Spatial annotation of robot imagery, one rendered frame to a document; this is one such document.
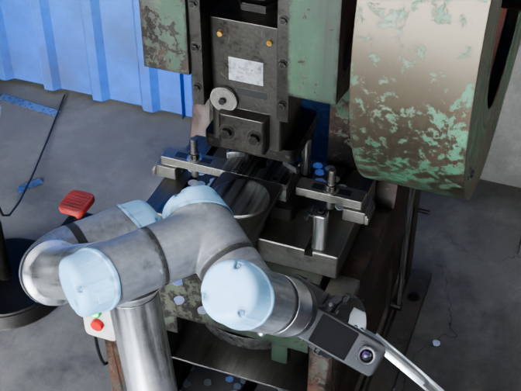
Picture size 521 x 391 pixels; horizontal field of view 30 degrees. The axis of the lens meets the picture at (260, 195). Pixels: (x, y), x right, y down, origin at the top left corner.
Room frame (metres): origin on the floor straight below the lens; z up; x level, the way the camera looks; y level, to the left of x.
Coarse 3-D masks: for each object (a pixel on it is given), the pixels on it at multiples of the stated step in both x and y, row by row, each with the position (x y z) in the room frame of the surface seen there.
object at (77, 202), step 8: (72, 192) 1.61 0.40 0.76; (80, 192) 1.61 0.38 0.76; (88, 192) 1.61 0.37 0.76; (64, 200) 1.59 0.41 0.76; (72, 200) 1.59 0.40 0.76; (80, 200) 1.58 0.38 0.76; (88, 200) 1.59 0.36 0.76; (64, 208) 1.56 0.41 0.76; (72, 208) 1.56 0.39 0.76; (80, 208) 1.56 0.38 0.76; (88, 208) 1.57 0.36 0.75; (80, 216) 1.58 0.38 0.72
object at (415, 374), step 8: (360, 328) 0.94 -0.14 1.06; (376, 336) 1.03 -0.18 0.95; (384, 344) 0.98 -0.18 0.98; (392, 352) 0.96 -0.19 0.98; (400, 352) 1.09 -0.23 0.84; (392, 360) 0.89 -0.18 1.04; (400, 360) 0.95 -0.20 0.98; (408, 360) 1.08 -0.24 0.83; (400, 368) 0.89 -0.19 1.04; (408, 368) 0.94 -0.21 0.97; (416, 368) 1.07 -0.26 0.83; (416, 376) 0.88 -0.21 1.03; (424, 376) 0.98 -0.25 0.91; (424, 384) 0.93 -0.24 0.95; (432, 384) 1.04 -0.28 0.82
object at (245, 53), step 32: (224, 0) 1.69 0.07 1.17; (256, 0) 1.66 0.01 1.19; (224, 32) 1.62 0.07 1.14; (256, 32) 1.60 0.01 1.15; (224, 64) 1.62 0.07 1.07; (256, 64) 1.60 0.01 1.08; (224, 96) 1.61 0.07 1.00; (256, 96) 1.60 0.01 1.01; (224, 128) 1.59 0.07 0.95; (256, 128) 1.57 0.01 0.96; (288, 128) 1.62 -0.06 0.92
